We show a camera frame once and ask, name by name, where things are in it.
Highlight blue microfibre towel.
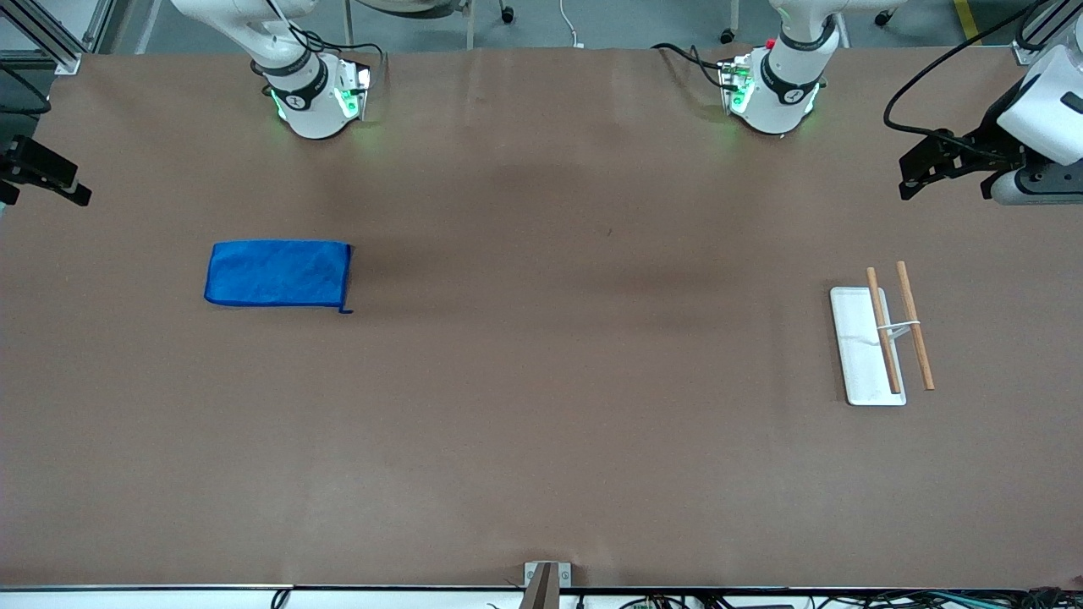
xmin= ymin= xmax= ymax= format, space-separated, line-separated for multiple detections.
xmin=204 ymin=240 xmax=354 ymax=315

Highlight white towel rack wooden bars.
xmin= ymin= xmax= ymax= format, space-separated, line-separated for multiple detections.
xmin=829 ymin=261 xmax=937 ymax=407

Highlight long black left arm cable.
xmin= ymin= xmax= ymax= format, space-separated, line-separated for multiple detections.
xmin=884 ymin=0 xmax=1050 ymax=140

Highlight aluminium frame post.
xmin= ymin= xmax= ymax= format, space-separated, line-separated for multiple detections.
xmin=0 ymin=0 xmax=81 ymax=75
xmin=1013 ymin=0 xmax=1083 ymax=65

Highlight black left base cable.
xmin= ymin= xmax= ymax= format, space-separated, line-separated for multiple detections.
xmin=651 ymin=42 xmax=737 ymax=90

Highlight black base cable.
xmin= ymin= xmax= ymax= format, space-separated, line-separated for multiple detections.
xmin=651 ymin=42 xmax=737 ymax=90
xmin=262 ymin=0 xmax=386 ymax=94

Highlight black right base cable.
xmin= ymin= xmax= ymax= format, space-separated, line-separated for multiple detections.
xmin=262 ymin=0 xmax=386 ymax=94

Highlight thin white cable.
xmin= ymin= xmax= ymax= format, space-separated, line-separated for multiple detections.
xmin=558 ymin=0 xmax=586 ymax=49

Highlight grey metal mount bracket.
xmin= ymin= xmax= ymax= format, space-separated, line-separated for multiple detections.
xmin=524 ymin=562 xmax=572 ymax=609

